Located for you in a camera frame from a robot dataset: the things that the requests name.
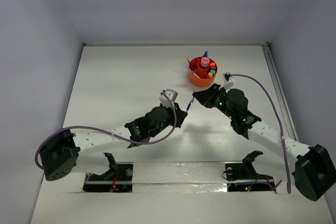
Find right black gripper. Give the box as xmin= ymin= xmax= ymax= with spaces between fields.
xmin=193 ymin=82 xmax=235 ymax=120

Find dark blue ballpoint pen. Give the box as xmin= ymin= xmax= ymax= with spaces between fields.
xmin=186 ymin=98 xmax=194 ymax=112

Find black handled scissors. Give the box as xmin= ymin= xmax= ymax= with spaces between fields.
xmin=187 ymin=59 xmax=196 ymax=70

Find pink capped clear tube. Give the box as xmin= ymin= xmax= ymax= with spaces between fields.
xmin=200 ymin=57 xmax=210 ymax=68

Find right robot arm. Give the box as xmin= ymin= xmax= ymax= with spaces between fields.
xmin=193 ymin=84 xmax=335 ymax=201

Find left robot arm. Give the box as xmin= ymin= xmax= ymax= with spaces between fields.
xmin=34 ymin=102 xmax=188 ymax=182

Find orange round desk organizer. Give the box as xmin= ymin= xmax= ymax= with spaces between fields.
xmin=188 ymin=56 xmax=218 ymax=88

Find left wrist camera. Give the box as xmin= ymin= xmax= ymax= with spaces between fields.
xmin=159 ymin=89 xmax=178 ymax=108

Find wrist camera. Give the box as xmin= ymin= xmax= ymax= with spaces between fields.
xmin=159 ymin=89 xmax=178 ymax=108
xmin=222 ymin=72 xmax=235 ymax=91

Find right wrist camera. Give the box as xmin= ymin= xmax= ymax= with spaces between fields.
xmin=222 ymin=72 xmax=235 ymax=91

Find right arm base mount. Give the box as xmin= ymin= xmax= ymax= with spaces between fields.
xmin=222 ymin=151 xmax=275 ymax=193

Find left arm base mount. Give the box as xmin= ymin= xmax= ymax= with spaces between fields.
xmin=82 ymin=153 xmax=133 ymax=193

